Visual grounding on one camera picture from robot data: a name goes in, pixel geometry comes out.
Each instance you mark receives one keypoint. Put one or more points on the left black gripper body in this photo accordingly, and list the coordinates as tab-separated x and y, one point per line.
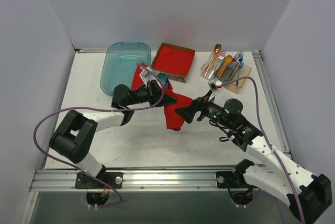
154	93

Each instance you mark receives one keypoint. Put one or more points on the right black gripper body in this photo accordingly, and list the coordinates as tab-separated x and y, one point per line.
196	109

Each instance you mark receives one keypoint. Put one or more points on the teal plastic spoon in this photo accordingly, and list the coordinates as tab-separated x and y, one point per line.
163	77

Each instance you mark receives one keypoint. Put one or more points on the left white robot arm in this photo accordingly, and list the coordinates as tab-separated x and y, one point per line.
74	135

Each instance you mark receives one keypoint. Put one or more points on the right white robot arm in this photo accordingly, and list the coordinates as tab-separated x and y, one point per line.
307	195

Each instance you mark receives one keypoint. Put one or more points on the rolled red napkin bundle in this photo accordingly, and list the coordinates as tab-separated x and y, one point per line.
137	81

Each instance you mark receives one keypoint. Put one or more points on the red napkin stack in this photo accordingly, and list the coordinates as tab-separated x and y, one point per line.
173	61

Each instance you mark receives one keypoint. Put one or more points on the cardboard napkin box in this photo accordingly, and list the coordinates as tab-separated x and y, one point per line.
177	78

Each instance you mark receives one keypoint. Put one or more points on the teal plastic basin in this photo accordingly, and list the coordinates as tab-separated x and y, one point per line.
120	64

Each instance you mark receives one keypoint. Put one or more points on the clear utensil organizer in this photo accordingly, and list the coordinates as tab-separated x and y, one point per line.
230	73

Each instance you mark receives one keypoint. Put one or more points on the yellow plastic spoon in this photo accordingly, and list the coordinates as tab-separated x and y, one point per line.
228	59

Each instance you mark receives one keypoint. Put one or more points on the silver fork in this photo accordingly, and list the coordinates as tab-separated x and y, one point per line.
221	56

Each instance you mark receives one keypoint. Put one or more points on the copper metallic spoon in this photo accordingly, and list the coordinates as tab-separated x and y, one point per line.
216	51

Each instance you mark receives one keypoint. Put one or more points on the blue plastic fork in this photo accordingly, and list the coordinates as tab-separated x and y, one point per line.
241	64

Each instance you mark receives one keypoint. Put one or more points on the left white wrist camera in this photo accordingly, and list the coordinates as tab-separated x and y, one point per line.
145	74

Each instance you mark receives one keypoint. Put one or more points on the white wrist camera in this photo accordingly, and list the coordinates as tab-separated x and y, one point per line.
145	74
215	86

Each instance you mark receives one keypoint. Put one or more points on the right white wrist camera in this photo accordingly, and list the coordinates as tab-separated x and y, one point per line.
215	86

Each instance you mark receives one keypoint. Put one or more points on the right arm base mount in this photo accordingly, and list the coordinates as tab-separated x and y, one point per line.
230	179

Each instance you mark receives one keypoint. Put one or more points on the aluminium frame rail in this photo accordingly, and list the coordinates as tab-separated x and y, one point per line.
172	161

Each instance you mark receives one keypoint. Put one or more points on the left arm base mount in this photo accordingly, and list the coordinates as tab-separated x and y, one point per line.
113	179

